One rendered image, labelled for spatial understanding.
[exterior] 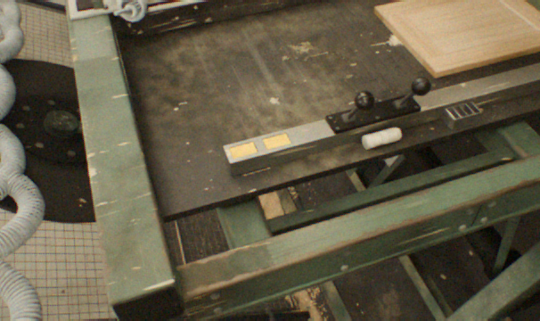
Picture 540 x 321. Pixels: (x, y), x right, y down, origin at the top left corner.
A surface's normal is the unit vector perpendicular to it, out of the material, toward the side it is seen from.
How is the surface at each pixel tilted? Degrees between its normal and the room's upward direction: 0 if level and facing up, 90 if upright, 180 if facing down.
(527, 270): 0
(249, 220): 59
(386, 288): 0
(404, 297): 0
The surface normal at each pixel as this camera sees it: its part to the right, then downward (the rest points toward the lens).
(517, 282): -0.82, -0.11
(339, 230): -0.02, -0.67
